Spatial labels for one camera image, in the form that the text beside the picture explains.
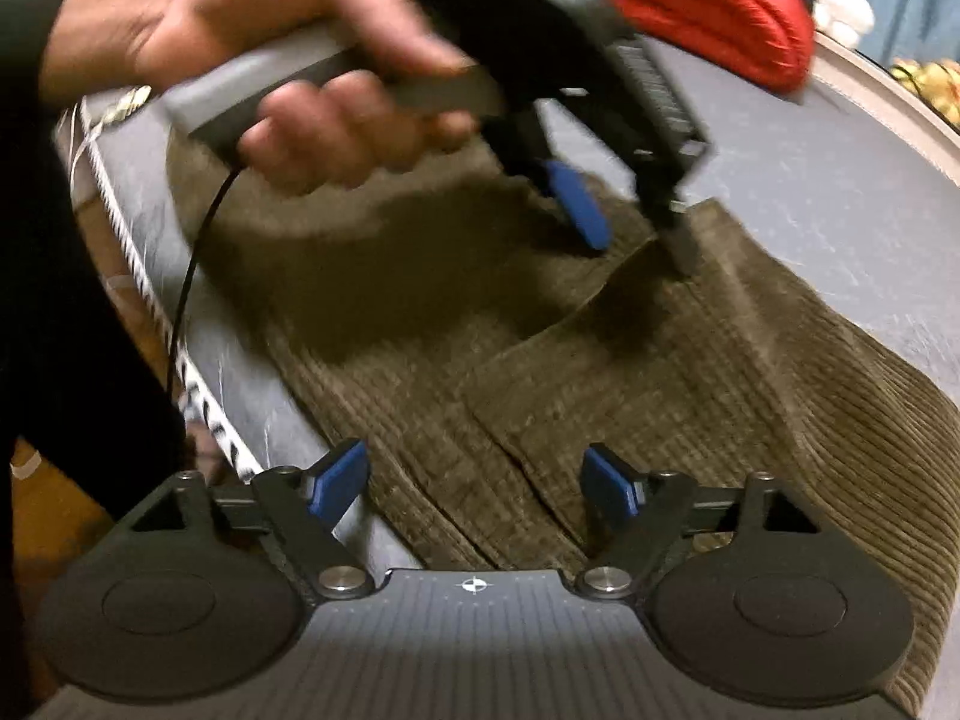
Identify person's left hand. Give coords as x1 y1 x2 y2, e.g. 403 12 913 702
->
39 0 482 194

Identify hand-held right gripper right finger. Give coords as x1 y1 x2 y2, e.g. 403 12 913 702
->
576 444 820 602

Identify grey headboard shelf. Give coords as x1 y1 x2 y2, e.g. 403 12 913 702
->
814 28 960 190

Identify brown corduroy pants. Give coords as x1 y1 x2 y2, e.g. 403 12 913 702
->
166 127 960 718

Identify black cable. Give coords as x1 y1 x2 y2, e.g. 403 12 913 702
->
166 163 248 400

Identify yellow plush toy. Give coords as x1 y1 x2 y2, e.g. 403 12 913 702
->
891 58 960 128

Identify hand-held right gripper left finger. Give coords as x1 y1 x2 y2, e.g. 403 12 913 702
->
129 438 376 602

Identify person's left forearm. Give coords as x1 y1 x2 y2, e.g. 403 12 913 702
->
0 0 188 720

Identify white plush toy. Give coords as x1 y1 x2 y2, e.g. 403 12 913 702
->
814 0 876 47

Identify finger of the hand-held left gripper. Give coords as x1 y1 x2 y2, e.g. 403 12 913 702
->
636 154 704 280
491 109 614 254

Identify red cushion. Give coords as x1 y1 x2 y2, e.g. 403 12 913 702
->
553 0 818 95

